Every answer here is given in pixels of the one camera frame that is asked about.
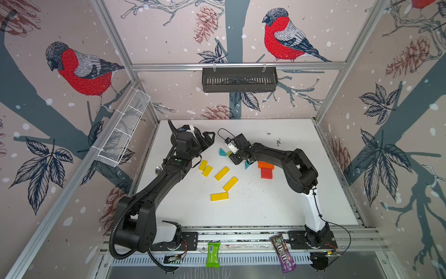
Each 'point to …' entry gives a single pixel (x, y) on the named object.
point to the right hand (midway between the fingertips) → (235, 152)
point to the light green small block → (229, 153)
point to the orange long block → (262, 164)
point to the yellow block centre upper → (222, 173)
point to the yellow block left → (207, 171)
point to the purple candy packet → (286, 259)
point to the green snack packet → (213, 249)
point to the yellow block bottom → (219, 196)
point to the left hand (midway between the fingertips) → (213, 133)
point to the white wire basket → (112, 150)
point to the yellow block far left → (203, 165)
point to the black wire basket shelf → (235, 81)
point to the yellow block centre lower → (230, 183)
